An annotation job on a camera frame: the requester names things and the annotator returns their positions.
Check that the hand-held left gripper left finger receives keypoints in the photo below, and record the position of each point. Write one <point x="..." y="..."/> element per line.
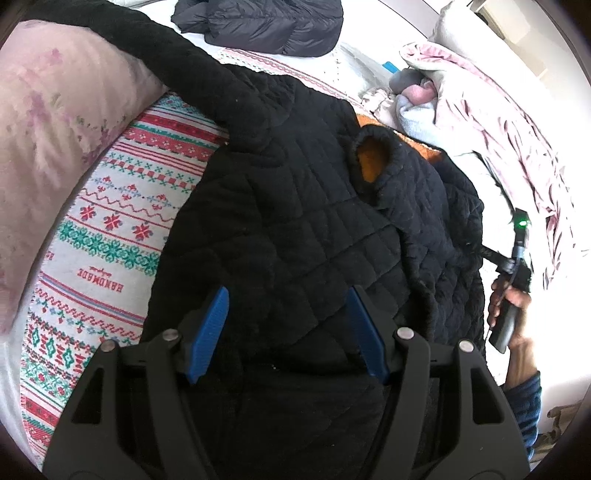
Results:
<point x="210" y="332"/>

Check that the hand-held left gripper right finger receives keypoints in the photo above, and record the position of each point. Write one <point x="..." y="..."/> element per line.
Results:
<point x="367" y="332"/>

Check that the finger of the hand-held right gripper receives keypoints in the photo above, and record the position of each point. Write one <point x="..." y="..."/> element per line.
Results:
<point x="491" y="254"/>

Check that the black quilted jacket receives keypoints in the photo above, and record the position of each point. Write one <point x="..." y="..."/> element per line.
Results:
<point x="286" y="207"/>

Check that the person's right forearm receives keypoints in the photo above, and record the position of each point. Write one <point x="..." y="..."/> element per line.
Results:
<point x="524" y="406"/>

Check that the person's right hand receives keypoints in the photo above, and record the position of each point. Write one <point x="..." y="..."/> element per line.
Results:
<point x="519" y="304"/>

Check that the pink and grey blanket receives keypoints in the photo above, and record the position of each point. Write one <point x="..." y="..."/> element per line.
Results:
<point x="508" y="120"/>

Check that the small blue object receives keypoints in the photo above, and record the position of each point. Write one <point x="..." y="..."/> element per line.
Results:
<point x="390" y="67"/>

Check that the light grey duvet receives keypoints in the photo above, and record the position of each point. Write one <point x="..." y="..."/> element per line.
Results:
<point x="466" y="37"/>

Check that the pink floral pillow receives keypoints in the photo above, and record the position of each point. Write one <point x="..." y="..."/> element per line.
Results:
<point x="55" y="115"/>

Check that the black puffer jacket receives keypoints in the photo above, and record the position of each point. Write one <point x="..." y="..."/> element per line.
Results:
<point x="258" y="23"/>

